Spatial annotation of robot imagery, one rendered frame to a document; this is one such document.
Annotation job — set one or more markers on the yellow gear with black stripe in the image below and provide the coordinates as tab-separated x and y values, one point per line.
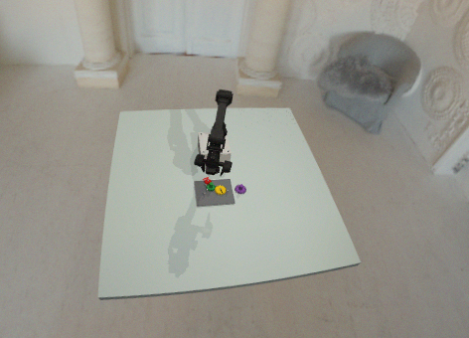
220	192

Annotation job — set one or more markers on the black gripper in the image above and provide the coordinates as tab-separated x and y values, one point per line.
200	161

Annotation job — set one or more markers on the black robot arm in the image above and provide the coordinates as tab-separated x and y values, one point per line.
218	133

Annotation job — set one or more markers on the purple gear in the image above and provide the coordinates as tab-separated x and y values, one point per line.
240	189

